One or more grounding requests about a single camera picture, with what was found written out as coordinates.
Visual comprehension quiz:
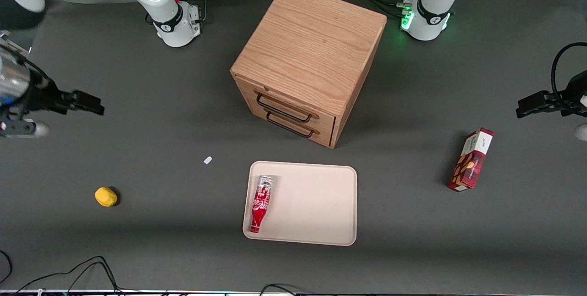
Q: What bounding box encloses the red snack box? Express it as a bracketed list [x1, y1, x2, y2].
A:
[448, 128, 495, 192]

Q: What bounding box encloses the red coke bottle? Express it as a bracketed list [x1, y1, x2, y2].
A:
[249, 175, 278, 234]

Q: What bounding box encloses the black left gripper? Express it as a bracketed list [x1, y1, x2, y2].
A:
[515, 70, 587, 119]

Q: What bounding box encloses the beige rectangular tray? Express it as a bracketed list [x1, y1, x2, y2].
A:
[242, 161, 358, 246]

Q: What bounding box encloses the black metal drawer handle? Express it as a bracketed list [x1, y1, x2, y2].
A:
[266, 112, 316, 139]
[256, 93, 313, 124]

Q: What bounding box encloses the black looped gripper cable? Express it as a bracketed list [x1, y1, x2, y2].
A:
[550, 42, 587, 101]

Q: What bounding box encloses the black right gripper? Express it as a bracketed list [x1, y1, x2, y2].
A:
[23, 60, 105, 117]

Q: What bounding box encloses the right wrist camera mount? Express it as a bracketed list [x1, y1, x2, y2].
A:
[0, 119, 50, 139]

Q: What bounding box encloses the black table edge cable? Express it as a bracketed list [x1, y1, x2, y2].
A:
[14, 256, 121, 294]
[0, 250, 13, 285]
[260, 284, 301, 296]
[66, 262, 138, 295]

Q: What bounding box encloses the yellow lemon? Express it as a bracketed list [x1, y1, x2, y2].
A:
[94, 187, 118, 208]

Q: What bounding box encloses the wooden drawer cabinet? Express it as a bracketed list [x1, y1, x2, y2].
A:
[230, 0, 388, 150]

